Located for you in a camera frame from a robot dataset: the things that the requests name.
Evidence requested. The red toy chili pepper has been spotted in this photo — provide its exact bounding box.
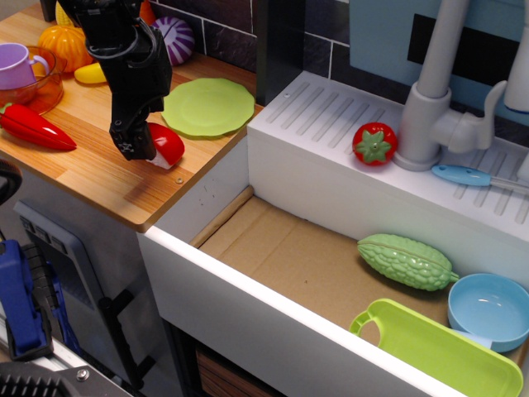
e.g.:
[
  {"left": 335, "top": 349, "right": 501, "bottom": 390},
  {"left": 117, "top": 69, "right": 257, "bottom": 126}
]
[{"left": 1, "top": 103, "right": 77, "bottom": 151}]

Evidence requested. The green toy cutting board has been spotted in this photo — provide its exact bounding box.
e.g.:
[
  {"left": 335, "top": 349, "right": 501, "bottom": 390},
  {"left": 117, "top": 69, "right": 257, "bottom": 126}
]
[{"left": 349, "top": 299, "right": 524, "bottom": 396}]

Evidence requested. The purple toy cup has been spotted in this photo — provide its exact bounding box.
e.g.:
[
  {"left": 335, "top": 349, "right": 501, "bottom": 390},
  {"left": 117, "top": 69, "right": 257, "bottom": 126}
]
[{"left": 1, "top": 43, "right": 50, "bottom": 90}]

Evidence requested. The orange transparent bowl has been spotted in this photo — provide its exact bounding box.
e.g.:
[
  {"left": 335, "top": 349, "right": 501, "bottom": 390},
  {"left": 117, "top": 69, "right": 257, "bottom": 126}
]
[{"left": 1, "top": 45, "right": 65, "bottom": 114}]

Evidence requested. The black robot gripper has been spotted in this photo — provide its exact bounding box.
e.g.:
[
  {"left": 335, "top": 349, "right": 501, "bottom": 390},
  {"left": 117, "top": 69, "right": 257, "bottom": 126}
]
[{"left": 99, "top": 28, "right": 172, "bottom": 160}]

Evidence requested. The red and white toy sushi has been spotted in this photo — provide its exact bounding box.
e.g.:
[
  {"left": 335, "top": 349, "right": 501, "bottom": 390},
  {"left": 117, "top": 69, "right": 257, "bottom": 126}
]
[{"left": 147, "top": 122, "right": 185, "bottom": 170}]

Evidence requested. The blue clamp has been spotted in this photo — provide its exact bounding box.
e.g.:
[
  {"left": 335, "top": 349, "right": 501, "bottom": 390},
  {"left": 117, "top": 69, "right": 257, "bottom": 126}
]
[{"left": 1, "top": 240, "right": 81, "bottom": 361}]

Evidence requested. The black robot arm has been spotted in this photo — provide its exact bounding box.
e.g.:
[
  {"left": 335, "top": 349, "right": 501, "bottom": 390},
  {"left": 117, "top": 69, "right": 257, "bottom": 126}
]
[{"left": 60, "top": 1, "right": 172, "bottom": 160}]

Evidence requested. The orange toy carrot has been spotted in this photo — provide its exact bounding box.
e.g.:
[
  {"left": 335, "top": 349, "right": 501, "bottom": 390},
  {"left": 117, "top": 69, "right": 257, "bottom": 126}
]
[{"left": 140, "top": 0, "right": 156, "bottom": 26}]

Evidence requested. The light blue toy bowl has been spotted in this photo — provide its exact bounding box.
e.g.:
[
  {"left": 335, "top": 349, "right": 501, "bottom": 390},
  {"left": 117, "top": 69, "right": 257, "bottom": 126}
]
[{"left": 447, "top": 274, "right": 528, "bottom": 352}]

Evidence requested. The green toy plate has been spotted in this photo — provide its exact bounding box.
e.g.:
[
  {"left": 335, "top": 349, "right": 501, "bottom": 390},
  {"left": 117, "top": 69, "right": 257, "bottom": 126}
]
[{"left": 162, "top": 78, "right": 255, "bottom": 137}]

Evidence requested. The yellow toy banana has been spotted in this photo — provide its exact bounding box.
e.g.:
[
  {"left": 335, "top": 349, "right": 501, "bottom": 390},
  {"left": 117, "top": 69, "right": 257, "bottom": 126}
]
[{"left": 74, "top": 63, "right": 107, "bottom": 84}]

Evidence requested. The green toy bitter gourd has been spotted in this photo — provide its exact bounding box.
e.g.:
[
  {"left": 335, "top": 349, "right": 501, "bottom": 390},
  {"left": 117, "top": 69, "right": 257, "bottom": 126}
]
[{"left": 357, "top": 233, "right": 460, "bottom": 291}]

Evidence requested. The black oven door handle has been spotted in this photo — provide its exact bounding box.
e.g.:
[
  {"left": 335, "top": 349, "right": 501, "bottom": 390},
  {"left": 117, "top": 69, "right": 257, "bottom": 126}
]
[{"left": 98, "top": 289, "right": 155, "bottom": 390}]

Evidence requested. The purple striped toy onion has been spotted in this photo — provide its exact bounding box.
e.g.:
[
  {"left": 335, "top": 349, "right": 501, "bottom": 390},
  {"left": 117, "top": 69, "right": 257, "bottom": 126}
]
[{"left": 152, "top": 17, "right": 195, "bottom": 66}]

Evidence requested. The yellow toy corn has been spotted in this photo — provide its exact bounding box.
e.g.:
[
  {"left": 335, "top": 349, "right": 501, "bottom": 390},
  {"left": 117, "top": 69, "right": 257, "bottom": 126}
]
[{"left": 55, "top": 3, "right": 74, "bottom": 26}]

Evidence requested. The red toy tomato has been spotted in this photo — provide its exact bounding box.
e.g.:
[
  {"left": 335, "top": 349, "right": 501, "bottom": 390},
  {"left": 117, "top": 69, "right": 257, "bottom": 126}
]
[{"left": 352, "top": 122, "right": 398, "bottom": 166}]

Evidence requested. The white toy sink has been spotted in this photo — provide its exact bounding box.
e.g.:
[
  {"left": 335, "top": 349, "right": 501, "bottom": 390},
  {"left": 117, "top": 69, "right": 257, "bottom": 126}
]
[{"left": 138, "top": 73, "right": 528, "bottom": 396}]

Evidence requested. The brown cardboard sheet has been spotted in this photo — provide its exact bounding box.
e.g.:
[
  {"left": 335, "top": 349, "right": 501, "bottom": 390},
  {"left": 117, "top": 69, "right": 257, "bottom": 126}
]
[{"left": 192, "top": 196, "right": 449, "bottom": 329}]

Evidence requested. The grey toy faucet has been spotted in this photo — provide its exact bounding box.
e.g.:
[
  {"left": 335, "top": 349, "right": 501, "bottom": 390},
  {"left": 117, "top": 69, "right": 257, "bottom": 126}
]
[{"left": 393, "top": 0, "right": 508, "bottom": 171}]

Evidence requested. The blue handled toy utensil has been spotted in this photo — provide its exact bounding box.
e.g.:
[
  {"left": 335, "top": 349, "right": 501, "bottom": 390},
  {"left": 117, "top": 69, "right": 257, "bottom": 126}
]
[{"left": 431, "top": 164, "right": 529, "bottom": 192}]

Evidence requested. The orange toy pumpkin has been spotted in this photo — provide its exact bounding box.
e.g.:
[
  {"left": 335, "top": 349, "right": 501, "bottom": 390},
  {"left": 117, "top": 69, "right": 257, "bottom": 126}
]
[{"left": 37, "top": 25, "right": 93, "bottom": 73}]

